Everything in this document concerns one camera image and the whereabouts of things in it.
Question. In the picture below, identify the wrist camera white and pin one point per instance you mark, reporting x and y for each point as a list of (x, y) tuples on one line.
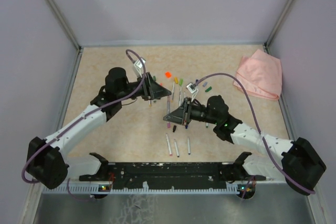
[(193, 89), (138, 67)]

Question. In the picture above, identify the grey transparent pen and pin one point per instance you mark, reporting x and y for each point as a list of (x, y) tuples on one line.
[(168, 105)]

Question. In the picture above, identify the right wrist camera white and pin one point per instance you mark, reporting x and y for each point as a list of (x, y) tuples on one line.
[(193, 89)]

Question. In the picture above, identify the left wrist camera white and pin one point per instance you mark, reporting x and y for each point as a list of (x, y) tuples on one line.
[(138, 67)]

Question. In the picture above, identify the black cap white marker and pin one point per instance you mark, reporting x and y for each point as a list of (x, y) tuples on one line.
[(176, 148)]

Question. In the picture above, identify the orange highlighter cap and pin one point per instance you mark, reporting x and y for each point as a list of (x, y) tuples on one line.
[(168, 74)]

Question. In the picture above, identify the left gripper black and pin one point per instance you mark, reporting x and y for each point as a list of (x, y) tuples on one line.
[(152, 89)]

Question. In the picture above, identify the pink cloth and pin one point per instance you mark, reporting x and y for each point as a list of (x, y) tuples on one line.
[(261, 75)]

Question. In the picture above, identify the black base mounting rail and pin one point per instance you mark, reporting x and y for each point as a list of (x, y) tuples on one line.
[(205, 175)]

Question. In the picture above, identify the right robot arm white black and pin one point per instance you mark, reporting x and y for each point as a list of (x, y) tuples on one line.
[(295, 162)]

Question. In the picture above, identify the pink cap white marker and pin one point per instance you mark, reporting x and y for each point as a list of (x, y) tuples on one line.
[(169, 145)]

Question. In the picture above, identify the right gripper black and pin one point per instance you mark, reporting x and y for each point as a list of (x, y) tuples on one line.
[(185, 112)]

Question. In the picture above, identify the lime cap white marker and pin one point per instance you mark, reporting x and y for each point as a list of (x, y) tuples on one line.
[(180, 95)]

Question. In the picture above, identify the yellow marker pen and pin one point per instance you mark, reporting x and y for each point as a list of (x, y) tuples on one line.
[(172, 92)]

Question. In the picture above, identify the small blue cap marker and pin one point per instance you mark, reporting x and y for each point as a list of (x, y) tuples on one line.
[(188, 146)]

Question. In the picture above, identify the grey slotted cable duct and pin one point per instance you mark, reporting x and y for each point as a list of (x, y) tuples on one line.
[(102, 189)]

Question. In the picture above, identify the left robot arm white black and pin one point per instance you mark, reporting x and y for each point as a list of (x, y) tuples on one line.
[(47, 159)]

